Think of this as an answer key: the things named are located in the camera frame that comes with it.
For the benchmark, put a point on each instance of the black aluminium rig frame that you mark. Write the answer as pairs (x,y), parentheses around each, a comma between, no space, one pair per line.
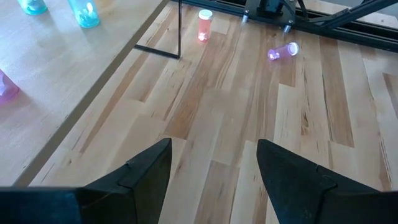
(357,35)

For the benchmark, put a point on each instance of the purple medicine bottle white cap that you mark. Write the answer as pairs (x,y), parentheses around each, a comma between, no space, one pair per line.
(283,51)
(6,88)

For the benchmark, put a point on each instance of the teal medicine bottle white cap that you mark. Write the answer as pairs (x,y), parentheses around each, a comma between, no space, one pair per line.
(84,14)
(32,6)

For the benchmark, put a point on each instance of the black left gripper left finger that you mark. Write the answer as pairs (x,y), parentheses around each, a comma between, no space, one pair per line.
(133,193)

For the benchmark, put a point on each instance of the pink medicine bottle white cap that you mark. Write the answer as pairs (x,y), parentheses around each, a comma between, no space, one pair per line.
(205,26)

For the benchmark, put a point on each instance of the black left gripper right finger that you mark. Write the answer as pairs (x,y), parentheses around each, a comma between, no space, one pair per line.
(298,193)

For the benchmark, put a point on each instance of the wooden shelf with black frame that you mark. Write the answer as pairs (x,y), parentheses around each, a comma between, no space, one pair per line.
(62,77)

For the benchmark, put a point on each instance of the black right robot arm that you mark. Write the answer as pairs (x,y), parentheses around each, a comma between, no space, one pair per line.
(269,9)

